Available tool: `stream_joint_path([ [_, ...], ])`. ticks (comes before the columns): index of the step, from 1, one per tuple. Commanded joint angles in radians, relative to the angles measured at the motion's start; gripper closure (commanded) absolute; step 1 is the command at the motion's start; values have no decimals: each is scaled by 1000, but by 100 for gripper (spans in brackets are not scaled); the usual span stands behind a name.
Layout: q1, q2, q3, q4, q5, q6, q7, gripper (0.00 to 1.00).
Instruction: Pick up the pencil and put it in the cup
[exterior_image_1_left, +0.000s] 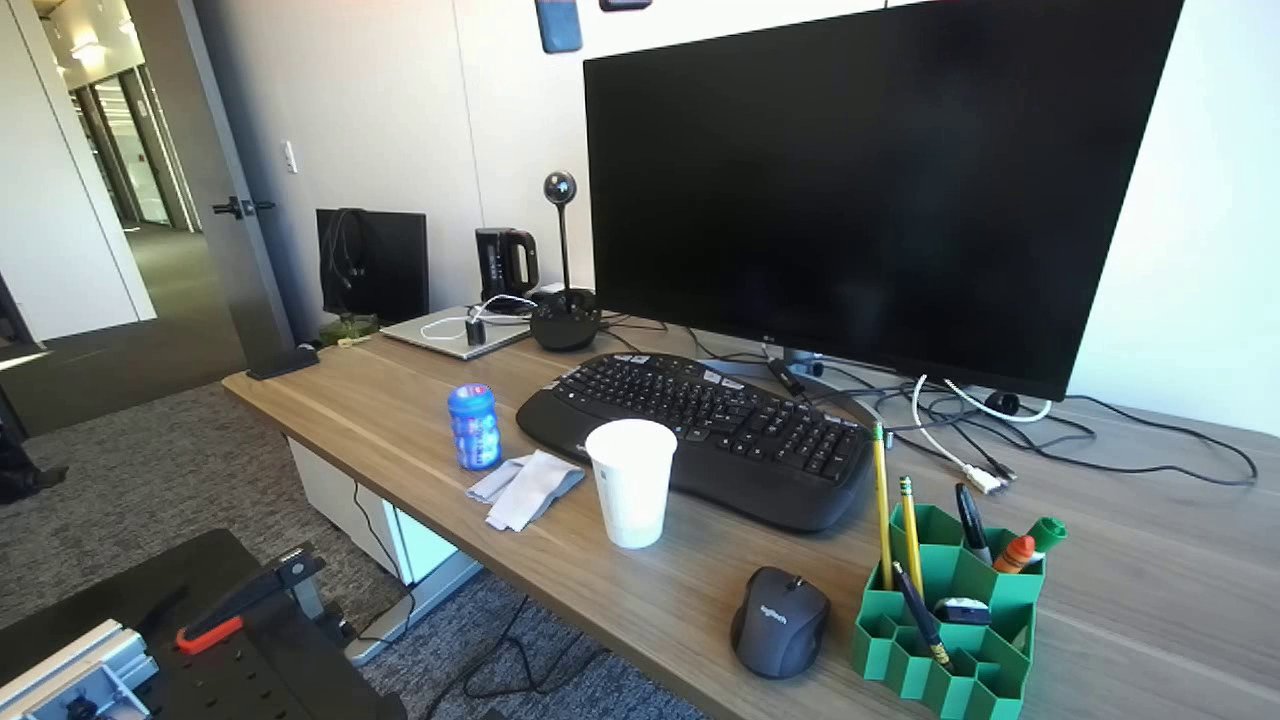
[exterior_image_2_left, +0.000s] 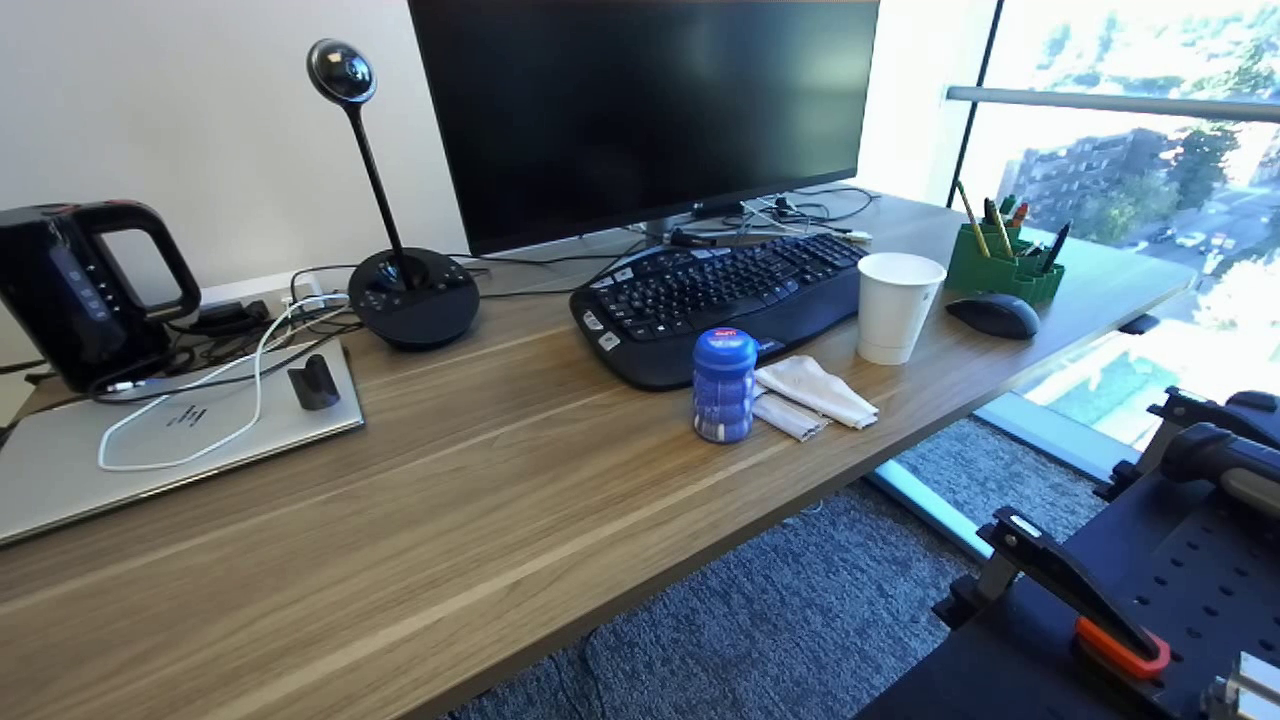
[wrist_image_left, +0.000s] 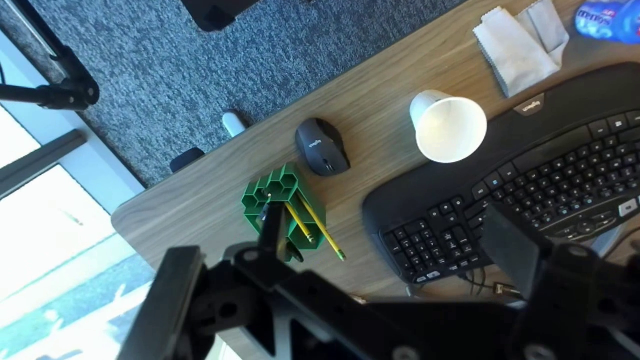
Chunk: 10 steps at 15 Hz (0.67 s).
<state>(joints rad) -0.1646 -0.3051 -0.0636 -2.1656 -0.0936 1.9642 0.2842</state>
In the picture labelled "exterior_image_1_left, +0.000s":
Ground grey door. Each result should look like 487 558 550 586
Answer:
123 0 304 364

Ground blue wall object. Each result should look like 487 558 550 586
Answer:
532 0 587 56

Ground black door handle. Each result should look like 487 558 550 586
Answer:
207 194 274 223

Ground black electric kettle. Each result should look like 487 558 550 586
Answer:
471 223 539 303

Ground blue gum container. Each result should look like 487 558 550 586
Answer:
444 379 507 477

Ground small orange green toy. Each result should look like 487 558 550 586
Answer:
990 527 1049 577

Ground black equipment stand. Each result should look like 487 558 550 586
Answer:
0 273 73 509

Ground white drawer cabinet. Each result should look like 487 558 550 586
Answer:
284 438 463 593

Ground dark grey computer mouse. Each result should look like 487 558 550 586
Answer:
729 563 835 685

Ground large white paper packet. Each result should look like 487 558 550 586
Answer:
483 449 590 537

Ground aluminium extrusion bar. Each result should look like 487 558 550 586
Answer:
0 617 165 720

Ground black desk cables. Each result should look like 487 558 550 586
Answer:
851 355 1265 494

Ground black floor cable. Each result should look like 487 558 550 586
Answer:
423 593 602 720

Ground black computer keyboard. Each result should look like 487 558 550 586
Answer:
510 348 877 540

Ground black webcam on stand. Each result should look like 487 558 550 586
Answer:
529 168 602 355

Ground long yellow pencil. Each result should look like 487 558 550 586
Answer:
867 421 898 593

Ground green honeycomb pen holder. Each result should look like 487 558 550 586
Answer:
851 501 1072 720

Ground white plug cable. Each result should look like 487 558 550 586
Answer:
907 371 1057 495

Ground small white paper packet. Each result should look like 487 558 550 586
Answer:
468 456 523 509

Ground orange black clamp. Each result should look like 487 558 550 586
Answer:
173 546 330 660

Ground black computer monitor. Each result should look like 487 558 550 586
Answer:
581 0 1188 404

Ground white looped cable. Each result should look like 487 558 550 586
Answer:
416 291 539 351

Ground black pen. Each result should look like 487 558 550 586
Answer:
953 482 990 552

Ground dark blue pen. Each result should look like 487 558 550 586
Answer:
887 558 954 674

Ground short yellow pencil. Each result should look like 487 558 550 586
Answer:
894 474 926 599

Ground black framed panel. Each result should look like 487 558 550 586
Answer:
313 204 435 332

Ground white desk foot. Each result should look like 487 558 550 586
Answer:
338 552 487 668

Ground white paper cup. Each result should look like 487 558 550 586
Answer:
581 418 680 552

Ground silver closed laptop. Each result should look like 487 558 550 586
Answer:
377 300 535 364

